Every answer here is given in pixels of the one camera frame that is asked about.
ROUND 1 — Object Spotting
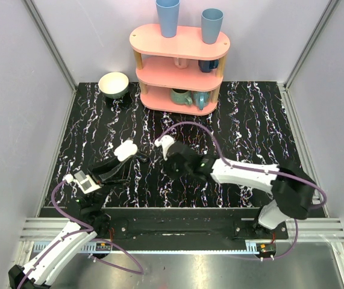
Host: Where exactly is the aluminium corner post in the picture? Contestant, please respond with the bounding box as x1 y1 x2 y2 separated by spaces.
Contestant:
283 0 341 88
23 0 78 91

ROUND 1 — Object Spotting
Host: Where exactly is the right aluminium corner post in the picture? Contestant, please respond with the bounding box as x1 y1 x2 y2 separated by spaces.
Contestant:
283 0 341 88

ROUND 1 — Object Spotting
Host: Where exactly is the aluminium frame rail front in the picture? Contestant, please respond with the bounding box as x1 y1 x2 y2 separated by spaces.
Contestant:
33 240 263 254

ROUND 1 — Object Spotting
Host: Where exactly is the pink ceramic mug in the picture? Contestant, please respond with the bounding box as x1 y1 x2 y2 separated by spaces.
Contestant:
174 58 189 69

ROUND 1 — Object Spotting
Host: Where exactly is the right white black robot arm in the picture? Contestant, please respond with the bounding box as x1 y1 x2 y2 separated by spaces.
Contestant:
155 139 314 239

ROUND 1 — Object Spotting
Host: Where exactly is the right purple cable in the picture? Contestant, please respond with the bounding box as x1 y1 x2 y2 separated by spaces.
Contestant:
159 122 328 259

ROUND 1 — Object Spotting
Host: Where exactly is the green white ceramic bowl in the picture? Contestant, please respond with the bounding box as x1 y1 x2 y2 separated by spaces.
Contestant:
98 72 130 99

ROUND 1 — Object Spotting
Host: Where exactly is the green speckled ceramic mug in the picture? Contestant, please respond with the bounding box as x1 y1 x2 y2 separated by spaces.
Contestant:
170 89 193 105

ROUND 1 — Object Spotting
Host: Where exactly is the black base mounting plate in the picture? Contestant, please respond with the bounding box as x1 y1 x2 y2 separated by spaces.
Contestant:
103 208 289 241

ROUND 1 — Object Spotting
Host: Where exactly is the left aluminium corner post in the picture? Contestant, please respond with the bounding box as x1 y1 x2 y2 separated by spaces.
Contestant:
23 0 78 91

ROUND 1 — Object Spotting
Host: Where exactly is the dark blue ceramic mug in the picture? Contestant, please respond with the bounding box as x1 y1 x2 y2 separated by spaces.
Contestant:
198 60 219 73

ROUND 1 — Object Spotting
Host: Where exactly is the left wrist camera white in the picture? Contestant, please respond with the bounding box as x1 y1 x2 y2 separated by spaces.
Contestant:
63 171 101 194

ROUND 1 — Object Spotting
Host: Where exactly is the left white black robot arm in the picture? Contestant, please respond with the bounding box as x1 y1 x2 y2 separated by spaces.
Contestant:
8 155 134 288

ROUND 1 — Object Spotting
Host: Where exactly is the grey blue tall cup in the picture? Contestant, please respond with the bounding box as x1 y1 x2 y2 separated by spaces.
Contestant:
201 8 224 45

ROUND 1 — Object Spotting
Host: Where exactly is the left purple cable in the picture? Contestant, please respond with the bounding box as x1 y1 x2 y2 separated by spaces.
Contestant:
16 180 145 289

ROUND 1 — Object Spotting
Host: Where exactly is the purple cable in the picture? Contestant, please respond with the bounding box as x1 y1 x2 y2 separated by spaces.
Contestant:
16 180 145 289
159 122 328 259

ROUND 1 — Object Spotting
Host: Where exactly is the pink three-tier wooden shelf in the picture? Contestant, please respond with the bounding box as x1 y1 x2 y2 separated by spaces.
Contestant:
129 23 231 116

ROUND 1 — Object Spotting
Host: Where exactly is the blue butterfly ceramic mug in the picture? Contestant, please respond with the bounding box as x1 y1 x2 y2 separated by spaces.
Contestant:
192 91 210 110

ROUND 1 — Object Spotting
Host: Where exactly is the light blue tall cup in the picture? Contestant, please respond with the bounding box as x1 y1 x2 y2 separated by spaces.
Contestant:
156 0 180 38

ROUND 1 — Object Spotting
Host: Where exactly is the white oval charging case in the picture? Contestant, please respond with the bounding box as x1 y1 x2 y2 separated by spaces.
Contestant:
113 138 138 162

